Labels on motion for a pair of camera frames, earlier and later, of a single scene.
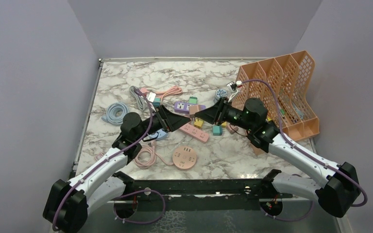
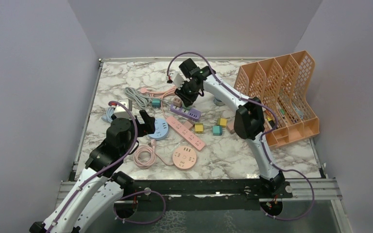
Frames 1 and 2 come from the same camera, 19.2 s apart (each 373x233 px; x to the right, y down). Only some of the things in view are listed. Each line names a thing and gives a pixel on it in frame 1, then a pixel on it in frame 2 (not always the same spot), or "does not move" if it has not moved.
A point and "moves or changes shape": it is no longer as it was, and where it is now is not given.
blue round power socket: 162,135 does not move
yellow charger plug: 198,124 moves or changes shape
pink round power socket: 184,158 does not move
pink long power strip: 198,133 -> 187,135
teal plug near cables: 157,102 does not move
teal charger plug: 217,130 does not move
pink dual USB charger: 193,108 -> 177,102
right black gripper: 215,114 -> 187,101
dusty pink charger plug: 231,131 does not move
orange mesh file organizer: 284,83 does not move
